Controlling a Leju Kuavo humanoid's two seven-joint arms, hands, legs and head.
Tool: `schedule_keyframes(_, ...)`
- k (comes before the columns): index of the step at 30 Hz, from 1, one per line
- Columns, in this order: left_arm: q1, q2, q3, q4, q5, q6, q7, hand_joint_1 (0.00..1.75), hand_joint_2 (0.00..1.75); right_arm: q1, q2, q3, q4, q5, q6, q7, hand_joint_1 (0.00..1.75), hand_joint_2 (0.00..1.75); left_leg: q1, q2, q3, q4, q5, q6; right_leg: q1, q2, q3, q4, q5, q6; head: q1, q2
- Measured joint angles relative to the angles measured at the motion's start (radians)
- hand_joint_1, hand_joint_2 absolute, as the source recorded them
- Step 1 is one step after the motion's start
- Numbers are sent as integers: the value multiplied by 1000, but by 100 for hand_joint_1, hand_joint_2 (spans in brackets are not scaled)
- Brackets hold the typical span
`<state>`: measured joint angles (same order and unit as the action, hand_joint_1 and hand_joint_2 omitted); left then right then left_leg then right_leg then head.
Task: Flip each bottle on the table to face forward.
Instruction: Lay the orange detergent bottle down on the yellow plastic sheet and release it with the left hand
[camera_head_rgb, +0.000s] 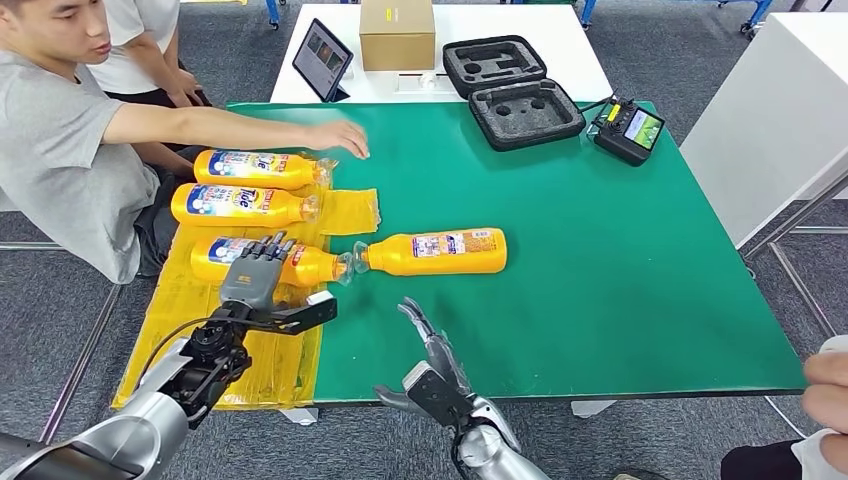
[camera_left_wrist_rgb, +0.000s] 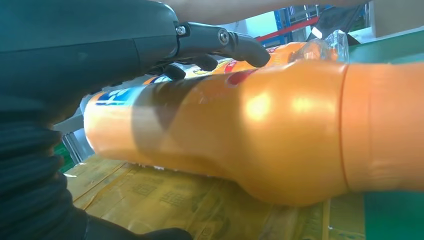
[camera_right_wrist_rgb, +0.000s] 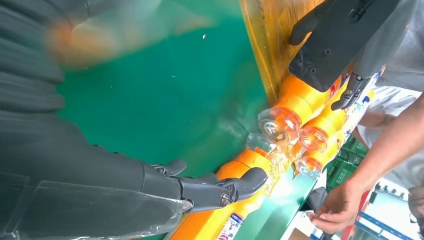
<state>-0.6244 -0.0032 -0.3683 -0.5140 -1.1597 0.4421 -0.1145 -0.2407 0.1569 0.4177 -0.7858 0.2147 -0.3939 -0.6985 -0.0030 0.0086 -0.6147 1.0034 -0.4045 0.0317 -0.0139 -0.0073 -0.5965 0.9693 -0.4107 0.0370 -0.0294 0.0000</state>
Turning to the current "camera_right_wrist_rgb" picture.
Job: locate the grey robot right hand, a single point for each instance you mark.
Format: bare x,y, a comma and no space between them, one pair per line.
82,192

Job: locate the standing person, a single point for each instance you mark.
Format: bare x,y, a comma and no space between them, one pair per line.
387,99

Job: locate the seated person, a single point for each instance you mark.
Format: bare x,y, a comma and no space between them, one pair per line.
391,145

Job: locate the yellow taped cardboard mat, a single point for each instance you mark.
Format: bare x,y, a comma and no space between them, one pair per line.
268,39

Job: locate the green plastic crate stack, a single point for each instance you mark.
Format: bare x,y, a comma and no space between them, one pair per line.
344,165

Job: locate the black tablet with stand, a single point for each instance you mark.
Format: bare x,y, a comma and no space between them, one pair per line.
316,198

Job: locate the blue metal storage rack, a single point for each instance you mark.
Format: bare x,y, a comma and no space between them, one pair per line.
381,225

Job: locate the white table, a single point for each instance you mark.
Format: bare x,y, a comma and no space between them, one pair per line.
298,220

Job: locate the brown cardboard box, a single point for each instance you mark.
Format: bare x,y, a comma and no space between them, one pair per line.
298,235

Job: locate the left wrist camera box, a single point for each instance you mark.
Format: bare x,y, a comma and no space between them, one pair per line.
331,49

